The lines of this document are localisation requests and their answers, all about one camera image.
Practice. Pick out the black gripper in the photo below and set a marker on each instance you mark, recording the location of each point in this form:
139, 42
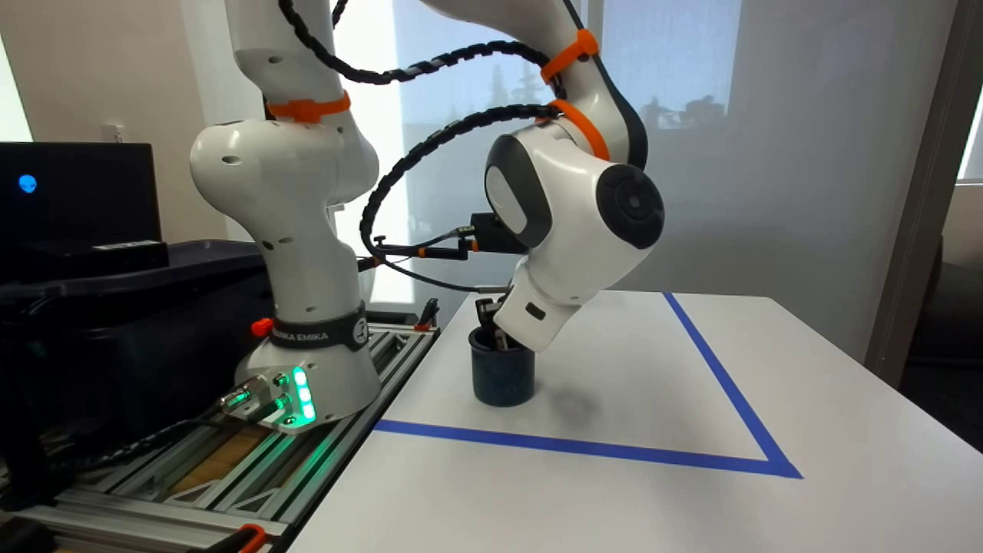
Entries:
489, 332

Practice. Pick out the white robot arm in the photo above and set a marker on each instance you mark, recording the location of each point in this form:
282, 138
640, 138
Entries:
556, 161

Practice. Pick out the dark blue cup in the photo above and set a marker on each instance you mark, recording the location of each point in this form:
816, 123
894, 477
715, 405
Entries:
502, 369

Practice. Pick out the blue tape outline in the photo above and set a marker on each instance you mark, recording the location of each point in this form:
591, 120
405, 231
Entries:
627, 379

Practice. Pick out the black equipment case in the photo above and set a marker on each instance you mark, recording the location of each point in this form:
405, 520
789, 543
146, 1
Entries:
108, 364

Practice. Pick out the black computer monitor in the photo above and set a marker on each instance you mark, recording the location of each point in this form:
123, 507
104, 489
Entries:
78, 211

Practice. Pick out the aluminium extrusion base frame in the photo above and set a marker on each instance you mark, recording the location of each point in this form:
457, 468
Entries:
216, 484

